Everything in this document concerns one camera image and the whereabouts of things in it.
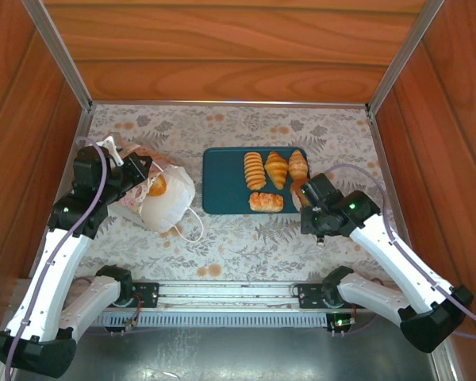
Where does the large oval fake bread loaf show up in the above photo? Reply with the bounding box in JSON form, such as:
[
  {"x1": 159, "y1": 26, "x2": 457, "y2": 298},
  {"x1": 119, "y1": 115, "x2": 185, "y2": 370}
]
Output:
[{"x1": 148, "y1": 174, "x2": 168, "y2": 198}]

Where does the round brown fake bun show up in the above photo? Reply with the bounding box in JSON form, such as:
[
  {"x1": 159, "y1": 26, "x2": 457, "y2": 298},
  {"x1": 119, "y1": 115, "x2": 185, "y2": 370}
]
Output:
[{"x1": 289, "y1": 178, "x2": 313, "y2": 212}]

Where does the cartoon animal print paper bag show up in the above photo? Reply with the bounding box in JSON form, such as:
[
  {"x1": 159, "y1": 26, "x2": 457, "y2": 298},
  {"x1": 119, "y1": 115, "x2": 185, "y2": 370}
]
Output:
[{"x1": 110, "y1": 141, "x2": 205, "y2": 244}]

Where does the golden fake croissant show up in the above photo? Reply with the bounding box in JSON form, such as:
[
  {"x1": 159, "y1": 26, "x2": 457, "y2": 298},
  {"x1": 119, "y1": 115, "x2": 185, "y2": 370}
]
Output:
[
  {"x1": 287, "y1": 149, "x2": 310, "y2": 182},
  {"x1": 264, "y1": 150, "x2": 290, "y2": 191}
]

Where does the glazed braided fake bread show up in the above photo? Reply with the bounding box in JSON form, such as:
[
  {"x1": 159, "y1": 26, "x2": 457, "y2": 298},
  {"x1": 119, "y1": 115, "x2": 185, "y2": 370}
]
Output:
[{"x1": 248, "y1": 191, "x2": 285, "y2": 214}]

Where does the ridged fake bread roll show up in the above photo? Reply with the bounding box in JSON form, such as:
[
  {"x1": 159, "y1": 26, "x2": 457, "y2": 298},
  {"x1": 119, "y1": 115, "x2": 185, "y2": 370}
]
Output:
[{"x1": 243, "y1": 152, "x2": 268, "y2": 191}]

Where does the aluminium side edge strip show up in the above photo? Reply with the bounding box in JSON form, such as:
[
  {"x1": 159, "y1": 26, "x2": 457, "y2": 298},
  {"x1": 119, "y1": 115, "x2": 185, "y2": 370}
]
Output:
[{"x1": 366, "y1": 109, "x2": 422, "y2": 281}]

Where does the teal plastic tray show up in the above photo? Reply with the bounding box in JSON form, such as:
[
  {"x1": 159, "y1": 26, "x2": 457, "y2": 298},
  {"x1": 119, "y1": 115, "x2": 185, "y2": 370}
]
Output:
[{"x1": 202, "y1": 146, "x2": 313, "y2": 215}]

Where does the aluminium back edge strip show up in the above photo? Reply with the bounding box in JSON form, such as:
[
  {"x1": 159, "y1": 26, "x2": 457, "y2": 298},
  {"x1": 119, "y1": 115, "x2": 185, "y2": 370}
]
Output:
[{"x1": 90, "y1": 99, "x2": 370, "y2": 109}]

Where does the floral patterned table mat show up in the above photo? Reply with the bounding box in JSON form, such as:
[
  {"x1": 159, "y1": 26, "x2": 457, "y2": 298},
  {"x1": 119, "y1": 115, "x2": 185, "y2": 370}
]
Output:
[{"x1": 31, "y1": 102, "x2": 420, "y2": 283}]

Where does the circuit board with green light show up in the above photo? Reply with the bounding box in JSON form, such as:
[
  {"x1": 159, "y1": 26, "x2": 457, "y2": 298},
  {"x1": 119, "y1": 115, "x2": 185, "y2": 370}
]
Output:
[{"x1": 327, "y1": 312, "x2": 359, "y2": 333}]

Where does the galvanised metal sheet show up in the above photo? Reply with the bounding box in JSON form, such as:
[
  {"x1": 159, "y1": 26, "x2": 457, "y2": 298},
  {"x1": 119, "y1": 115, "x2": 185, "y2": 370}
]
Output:
[{"x1": 10, "y1": 324, "x2": 443, "y2": 381}]

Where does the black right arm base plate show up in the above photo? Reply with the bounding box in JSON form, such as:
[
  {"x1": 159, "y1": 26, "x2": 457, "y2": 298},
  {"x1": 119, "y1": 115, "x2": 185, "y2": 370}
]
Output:
[{"x1": 293, "y1": 281, "x2": 342, "y2": 310}]

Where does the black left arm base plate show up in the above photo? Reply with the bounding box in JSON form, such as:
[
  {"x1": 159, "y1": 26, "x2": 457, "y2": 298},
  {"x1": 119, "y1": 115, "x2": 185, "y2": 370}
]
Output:
[{"x1": 129, "y1": 280, "x2": 160, "y2": 309}]

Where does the aluminium frame post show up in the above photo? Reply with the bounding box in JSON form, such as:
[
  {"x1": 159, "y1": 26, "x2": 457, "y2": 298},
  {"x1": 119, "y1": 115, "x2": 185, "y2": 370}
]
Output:
[
  {"x1": 366, "y1": 0, "x2": 447, "y2": 115},
  {"x1": 21, "y1": 0, "x2": 94, "y2": 113}
]

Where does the aluminium mounting rail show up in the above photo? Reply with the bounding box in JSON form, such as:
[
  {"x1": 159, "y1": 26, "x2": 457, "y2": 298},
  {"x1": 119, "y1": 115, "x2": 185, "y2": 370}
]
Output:
[{"x1": 11, "y1": 279, "x2": 440, "y2": 315}]

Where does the white slotted cable duct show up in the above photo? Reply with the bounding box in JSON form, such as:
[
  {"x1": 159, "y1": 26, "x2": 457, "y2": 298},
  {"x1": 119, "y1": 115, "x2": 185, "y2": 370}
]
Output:
[{"x1": 90, "y1": 311, "x2": 331, "y2": 329}]

